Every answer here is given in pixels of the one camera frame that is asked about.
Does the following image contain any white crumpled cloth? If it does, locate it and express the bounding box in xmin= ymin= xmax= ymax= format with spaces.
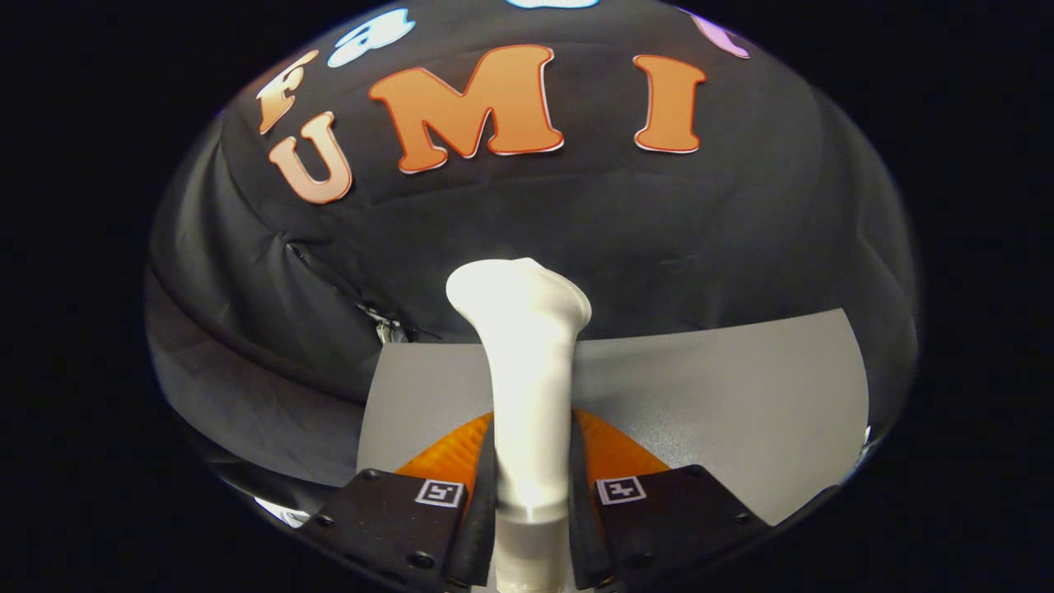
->
xmin=255 ymin=497 xmax=312 ymax=529

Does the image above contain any grey drawer cabinet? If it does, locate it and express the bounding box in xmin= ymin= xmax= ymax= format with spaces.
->
xmin=356 ymin=308 xmax=871 ymax=528

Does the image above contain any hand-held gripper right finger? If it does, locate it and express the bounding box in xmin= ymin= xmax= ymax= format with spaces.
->
xmin=568 ymin=408 xmax=772 ymax=591

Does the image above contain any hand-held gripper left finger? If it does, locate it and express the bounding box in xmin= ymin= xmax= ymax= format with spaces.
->
xmin=296 ymin=410 xmax=500 ymax=592

